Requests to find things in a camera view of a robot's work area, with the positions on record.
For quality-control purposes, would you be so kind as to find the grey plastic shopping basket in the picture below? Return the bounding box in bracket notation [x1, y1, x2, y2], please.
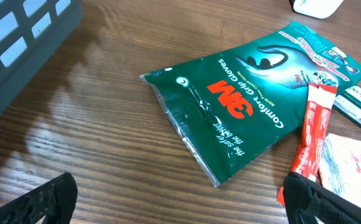
[0, 0, 82, 114]

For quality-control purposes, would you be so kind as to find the red white small carton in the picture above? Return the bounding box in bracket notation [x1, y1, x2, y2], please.
[319, 133, 361, 208]

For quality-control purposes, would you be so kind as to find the green 3M gloves package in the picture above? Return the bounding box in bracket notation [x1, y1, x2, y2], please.
[142, 22, 361, 186]

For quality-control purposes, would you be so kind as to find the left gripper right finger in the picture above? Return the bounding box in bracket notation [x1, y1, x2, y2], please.
[283, 172, 361, 224]

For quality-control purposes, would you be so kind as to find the white barcode scanner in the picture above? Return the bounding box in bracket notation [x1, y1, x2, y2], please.
[291, 0, 344, 19]

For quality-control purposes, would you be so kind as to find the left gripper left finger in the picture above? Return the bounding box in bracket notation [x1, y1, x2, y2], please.
[0, 172, 78, 224]

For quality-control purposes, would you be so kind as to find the small green white box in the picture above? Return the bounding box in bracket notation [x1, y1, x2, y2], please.
[334, 85, 361, 127]

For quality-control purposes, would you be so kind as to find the red stick sachet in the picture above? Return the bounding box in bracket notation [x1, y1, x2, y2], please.
[276, 82, 339, 206]

